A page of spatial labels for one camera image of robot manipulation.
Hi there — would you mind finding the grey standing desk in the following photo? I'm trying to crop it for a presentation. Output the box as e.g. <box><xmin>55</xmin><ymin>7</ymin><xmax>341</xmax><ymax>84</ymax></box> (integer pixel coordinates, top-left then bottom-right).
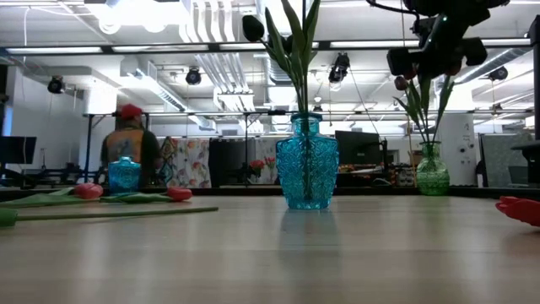
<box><xmin>510</xmin><ymin>140</ymin><xmax>540</xmax><ymax>186</ymax></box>

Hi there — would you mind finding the dark flat screen monitor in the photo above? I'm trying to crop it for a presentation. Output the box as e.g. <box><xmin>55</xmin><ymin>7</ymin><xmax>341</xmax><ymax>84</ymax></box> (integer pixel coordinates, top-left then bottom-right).
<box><xmin>0</xmin><ymin>135</ymin><xmax>38</xmax><ymax>166</ymax></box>

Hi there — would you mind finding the black ceiling spotlight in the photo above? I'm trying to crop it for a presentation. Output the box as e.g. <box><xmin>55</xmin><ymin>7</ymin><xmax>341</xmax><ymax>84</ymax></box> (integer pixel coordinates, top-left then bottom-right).
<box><xmin>185</xmin><ymin>67</ymin><xmax>203</xmax><ymax>86</ymax></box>
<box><xmin>488</xmin><ymin>65</ymin><xmax>510</xmax><ymax>82</ymax></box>
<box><xmin>46</xmin><ymin>74</ymin><xmax>66</xmax><ymax>95</ymax></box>
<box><xmin>327</xmin><ymin>52</ymin><xmax>351</xmax><ymax>84</ymax></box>

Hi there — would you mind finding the large teal glass vase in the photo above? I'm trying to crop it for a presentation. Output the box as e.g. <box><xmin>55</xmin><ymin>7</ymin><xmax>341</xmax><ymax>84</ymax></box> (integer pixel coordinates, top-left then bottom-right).
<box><xmin>275</xmin><ymin>111</ymin><xmax>340</xmax><ymax>211</ymax></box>

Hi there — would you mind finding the black room divider panel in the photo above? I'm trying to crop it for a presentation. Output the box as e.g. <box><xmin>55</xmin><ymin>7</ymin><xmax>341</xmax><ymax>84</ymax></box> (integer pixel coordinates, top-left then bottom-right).
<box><xmin>208</xmin><ymin>138</ymin><xmax>257</xmax><ymax>187</ymax></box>

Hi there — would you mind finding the black rig pole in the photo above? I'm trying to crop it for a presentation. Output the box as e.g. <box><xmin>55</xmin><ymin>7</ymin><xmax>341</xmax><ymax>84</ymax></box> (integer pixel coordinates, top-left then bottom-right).
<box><xmin>528</xmin><ymin>14</ymin><xmax>540</xmax><ymax>141</ymax></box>

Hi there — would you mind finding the colourful floral cloth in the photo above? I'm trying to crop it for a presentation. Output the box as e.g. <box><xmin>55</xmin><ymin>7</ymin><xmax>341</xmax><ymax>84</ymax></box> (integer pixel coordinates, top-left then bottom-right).
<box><xmin>159</xmin><ymin>137</ymin><xmax>212</xmax><ymax>189</ymax></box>

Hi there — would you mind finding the green glass vase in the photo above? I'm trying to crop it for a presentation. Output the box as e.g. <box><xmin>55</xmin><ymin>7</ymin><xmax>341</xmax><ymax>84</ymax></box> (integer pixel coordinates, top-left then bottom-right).
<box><xmin>415</xmin><ymin>141</ymin><xmax>451</xmax><ymax>197</ymax></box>

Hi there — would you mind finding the small red flower bunch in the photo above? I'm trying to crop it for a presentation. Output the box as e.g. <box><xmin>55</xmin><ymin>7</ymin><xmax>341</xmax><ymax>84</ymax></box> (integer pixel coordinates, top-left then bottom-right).
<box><xmin>248</xmin><ymin>156</ymin><xmax>278</xmax><ymax>176</ymax></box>

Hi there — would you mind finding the long ceiling light strip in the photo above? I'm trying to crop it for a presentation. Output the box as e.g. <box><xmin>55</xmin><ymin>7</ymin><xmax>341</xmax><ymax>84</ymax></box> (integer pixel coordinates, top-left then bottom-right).
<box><xmin>329</xmin><ymin>40</ymin><xmax>423</xmax><ymax>49</ymax></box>
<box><xmin>480</xmin><ymin>38</ymin><xmax>532</xmax><ymax>46</ymax></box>
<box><xmin>4</xmin><ymin>46</ymin><xmax>104</xmax><ymax>55</ymax></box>

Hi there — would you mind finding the black office monitor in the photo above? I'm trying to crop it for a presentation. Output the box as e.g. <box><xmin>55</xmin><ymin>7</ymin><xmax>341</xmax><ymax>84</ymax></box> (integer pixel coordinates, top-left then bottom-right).
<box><xmin>335</xmin><ymin>130</ymin><xmax>383</xmax><ymax>166</ymax></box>

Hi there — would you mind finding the person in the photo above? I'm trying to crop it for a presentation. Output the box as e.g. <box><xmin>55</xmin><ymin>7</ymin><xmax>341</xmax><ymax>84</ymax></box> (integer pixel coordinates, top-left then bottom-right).
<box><xmin>100</xmin><ymin>103</ymin><xmax>165</xmax><ymax>189</ymax></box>

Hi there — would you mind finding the black artificial tulip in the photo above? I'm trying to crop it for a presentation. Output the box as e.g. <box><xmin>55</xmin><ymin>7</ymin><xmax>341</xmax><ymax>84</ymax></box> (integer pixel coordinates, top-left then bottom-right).
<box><xmin>278</xmin><ymin>33</ymin><xmax>307</xmax><ymax>115</ymax></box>
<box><xmin>242</xmin><ymin>14</ymin><xmax>307</xmax><ymax>115</ymax></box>

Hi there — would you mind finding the grey office partition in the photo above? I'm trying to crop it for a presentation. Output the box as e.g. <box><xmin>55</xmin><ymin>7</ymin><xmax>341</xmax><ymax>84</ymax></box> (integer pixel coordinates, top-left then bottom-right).
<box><xmin>480</xmin><ymin>133</ymin><xmax>535</xmax><ymax>187</ymax></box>

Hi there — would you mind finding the small blue glass vase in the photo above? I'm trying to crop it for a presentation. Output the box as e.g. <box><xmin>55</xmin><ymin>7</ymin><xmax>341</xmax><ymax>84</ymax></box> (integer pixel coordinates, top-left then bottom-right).
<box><xmin>107</xmin><ymin>155</ymin><xmax>143</xmax><ymax>196</ymax></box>

